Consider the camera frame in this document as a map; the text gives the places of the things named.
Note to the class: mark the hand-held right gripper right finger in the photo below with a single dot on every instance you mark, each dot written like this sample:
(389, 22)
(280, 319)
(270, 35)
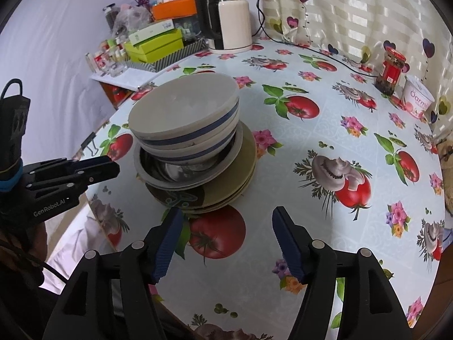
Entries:
(288, 244)

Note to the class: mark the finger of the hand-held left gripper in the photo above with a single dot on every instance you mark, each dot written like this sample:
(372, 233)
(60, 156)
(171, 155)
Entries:
(95, 161)
(102, 173)

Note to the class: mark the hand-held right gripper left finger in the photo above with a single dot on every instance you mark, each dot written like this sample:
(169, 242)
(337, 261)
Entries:
(168, 244)

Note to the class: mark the tan plate with printed emblem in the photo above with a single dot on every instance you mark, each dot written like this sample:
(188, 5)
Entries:
(216, 191)
(208, 211)
(235, 195)

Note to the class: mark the stainless steel bowl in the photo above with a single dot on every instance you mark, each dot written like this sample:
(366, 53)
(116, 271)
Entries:
(184, 175)

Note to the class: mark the person's left hand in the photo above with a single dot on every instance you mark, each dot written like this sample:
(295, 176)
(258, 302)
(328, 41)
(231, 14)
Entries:
(35, 241)

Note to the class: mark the black binder clip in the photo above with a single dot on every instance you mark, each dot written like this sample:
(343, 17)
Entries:
(88, 143)

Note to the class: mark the floral vegetable print tablecloth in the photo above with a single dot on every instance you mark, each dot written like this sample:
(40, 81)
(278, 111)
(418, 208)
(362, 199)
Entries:
(283, 191)

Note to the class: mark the white paper booklet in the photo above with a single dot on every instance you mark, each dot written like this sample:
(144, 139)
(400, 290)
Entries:
(127, 78)

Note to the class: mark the clear glass cup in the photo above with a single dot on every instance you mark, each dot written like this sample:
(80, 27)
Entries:
(116, 70)

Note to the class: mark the row of small bottles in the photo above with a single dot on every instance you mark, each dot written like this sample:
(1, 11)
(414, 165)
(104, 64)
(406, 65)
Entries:
(106, 55)

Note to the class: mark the green box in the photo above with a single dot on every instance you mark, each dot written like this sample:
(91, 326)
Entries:
(155, 47)

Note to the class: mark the black white striped tray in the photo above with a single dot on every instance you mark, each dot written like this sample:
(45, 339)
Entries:
(177, 58)

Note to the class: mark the white flat box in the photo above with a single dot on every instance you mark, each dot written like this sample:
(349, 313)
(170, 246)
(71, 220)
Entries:
(150, 32)

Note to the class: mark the dark jar with lid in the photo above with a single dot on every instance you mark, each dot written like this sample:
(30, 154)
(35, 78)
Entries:
(111, 16)

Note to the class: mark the crumpled clear plastic bag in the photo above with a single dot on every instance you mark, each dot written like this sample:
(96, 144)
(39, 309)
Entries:
(132, 19)

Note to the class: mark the dark printed box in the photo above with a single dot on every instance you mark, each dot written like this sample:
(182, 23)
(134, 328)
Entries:
(185, 28)

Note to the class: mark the orange box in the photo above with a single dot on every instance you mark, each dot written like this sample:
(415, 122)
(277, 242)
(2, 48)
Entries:
(173, 9)

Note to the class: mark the cream electric kettle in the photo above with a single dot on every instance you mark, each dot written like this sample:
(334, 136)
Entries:
(231, 24)

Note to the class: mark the white yogurt cup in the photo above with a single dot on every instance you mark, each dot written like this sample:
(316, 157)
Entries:
(417, 101)

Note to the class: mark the red-lidded chili sauce jar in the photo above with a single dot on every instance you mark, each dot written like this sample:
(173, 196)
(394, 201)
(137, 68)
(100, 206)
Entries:
(389, 74)

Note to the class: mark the cream curtain with heart print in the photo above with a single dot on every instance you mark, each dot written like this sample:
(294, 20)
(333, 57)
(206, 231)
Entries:
(354, 7)

